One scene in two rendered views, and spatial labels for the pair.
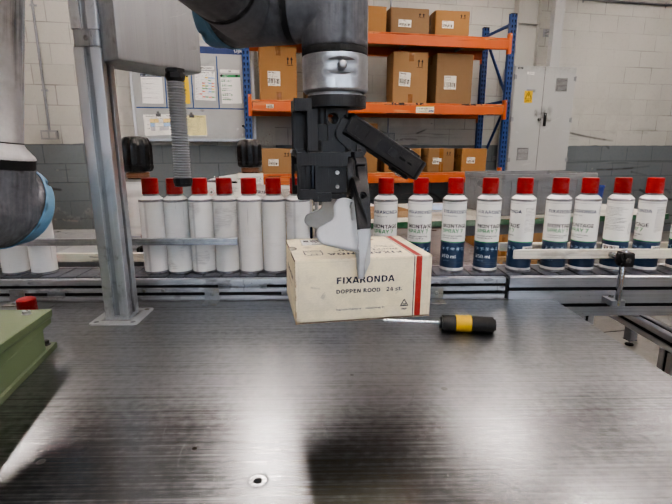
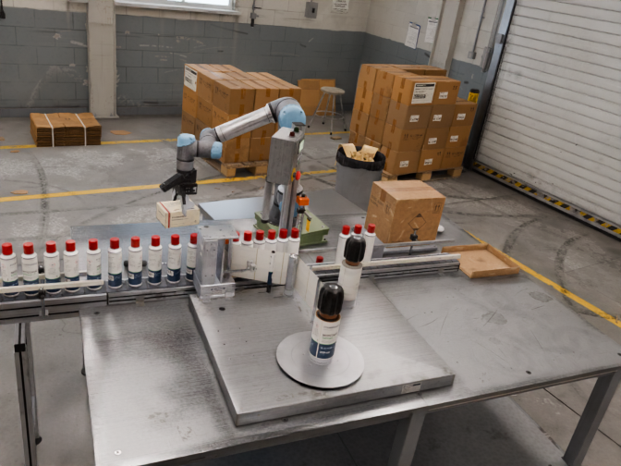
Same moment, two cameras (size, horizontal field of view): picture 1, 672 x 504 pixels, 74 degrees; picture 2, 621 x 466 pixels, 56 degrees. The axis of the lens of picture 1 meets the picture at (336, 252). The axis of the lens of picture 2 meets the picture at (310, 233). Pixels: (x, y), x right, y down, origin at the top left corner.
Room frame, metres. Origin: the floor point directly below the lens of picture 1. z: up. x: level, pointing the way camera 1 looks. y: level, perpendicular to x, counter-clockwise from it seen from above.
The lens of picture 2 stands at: (3.00, -0.49, 2.13)
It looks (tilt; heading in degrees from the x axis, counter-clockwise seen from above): 25 degrees down; 155
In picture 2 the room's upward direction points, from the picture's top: 9 degrees clockwise
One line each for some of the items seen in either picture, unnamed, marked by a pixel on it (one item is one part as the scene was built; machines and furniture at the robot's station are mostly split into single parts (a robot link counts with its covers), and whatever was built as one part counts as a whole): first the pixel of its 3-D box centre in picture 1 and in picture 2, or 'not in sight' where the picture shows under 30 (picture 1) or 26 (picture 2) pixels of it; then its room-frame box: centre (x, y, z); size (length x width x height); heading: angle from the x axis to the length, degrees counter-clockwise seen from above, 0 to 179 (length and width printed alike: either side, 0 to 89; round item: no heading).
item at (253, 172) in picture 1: (250, 182); (326, 323); (1.56, 0.29, 1.04); 0.09 x 0.09 x 0.29
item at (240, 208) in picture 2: not in sight; (310, 231); (0.45, 0.70, 0.81); 0.90 x 0.90 x 0.04; 11
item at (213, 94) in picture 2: not in sight; (237, 116); (-3.02, 1.27, 0.45); 1.20 x 0.84 x 0.89; 13
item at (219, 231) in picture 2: not in sight; (217, 231); (1.06, 0.03, 1.14); 0.14 x 0.11 x 0.01; 91
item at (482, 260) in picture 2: not in sight; (480, 260); (0.94, 1.45, 0.85); 0.30 x 0.26 x 0.04; 91
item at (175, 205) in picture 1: (177, 225); (281, 251); (0.96, 0.34, 0.98); 0.05 x 0.05 x 0.20
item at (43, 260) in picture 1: (38, 226); (343, 247); (0.95, 0.64, 0.98); 0.05 x 0.05 x 0.20
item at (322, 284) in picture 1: (353, 275); (177, 213); (0.55, -0.02, 0.99); 0.16 x 0.12 x 0.07; 101
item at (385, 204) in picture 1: (385, 225); (174, 258); (0.97, -0.11, 0.98); 0.05 x 0.05 x 0.20
